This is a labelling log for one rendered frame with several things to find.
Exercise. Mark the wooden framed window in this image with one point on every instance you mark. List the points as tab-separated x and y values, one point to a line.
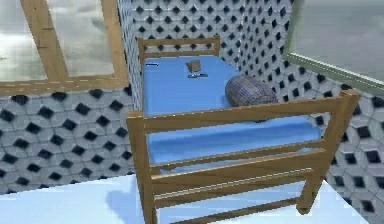
53	50

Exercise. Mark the small brown grey box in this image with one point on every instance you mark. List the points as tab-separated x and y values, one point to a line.
194	65

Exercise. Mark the grey checked pillow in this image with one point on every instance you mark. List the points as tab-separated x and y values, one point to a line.
249	90

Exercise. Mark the small black flat phone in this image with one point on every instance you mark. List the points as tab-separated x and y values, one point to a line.
151	64

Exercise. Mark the pale green framed window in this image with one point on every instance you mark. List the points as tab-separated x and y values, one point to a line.
336	36

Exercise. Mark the wooden bed with blue mattress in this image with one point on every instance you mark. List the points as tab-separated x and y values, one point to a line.
186	96

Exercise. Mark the small dark flat remote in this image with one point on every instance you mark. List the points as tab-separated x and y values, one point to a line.
197	75

